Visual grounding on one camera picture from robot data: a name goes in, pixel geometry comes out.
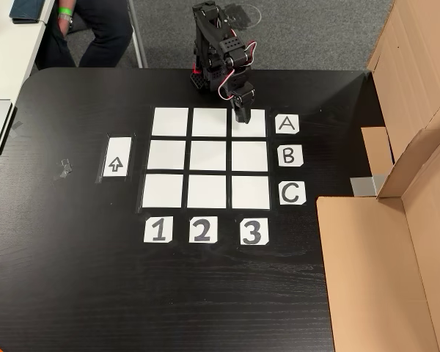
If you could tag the paper sheet number 2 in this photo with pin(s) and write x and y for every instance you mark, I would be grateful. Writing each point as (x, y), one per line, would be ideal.
(203, 229)

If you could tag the paper sheet letter C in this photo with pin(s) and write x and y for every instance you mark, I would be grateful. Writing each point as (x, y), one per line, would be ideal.
(292, 193)

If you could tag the grey metal desk leg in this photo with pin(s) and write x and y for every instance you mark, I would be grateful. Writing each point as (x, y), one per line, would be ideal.
(139, 40)

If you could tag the white paper grid square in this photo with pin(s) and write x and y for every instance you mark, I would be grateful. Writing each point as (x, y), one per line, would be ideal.
(256, 126)
(208, 155)
(166, 154)
(170, 121)
(207, 191)
(209, 122)
(250, 155)
(251, 192)
(163, 191)

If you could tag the paper sheet number 3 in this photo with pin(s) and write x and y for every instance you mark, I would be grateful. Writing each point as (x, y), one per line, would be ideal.
(254, 231)

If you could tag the white desk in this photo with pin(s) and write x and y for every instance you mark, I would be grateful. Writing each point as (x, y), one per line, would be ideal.
(11, 58)

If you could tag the green wristband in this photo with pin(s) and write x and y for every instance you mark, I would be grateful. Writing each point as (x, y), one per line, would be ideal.
(65, 11)

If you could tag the white paper arrow sheet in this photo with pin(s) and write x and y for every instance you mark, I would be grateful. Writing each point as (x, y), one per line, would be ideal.
(117, 157)

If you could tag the dark blue flat case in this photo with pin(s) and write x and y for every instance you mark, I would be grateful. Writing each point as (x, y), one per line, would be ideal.
(27, 11)

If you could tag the crumpled clear tape piece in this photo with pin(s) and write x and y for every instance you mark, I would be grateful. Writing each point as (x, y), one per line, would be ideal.
(63, 169)
(17, 128)

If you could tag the person's hand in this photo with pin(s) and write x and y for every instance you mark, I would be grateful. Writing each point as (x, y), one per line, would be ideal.
(63, 26)

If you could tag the paper sheet letter A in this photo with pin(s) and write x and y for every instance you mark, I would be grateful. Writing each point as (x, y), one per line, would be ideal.
(287, 124)

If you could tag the paper sheet number 1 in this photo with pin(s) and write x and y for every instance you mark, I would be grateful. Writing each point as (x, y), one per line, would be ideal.
(158, 229)

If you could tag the brown cardboard box panel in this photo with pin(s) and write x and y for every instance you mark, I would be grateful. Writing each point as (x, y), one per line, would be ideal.
(366, 275)
(414, 55)

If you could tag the paper sheet letter B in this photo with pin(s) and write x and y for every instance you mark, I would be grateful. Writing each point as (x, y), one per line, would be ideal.
(290, 155)

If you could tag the person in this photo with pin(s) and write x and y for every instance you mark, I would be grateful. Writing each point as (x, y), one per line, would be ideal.
(106, 33)

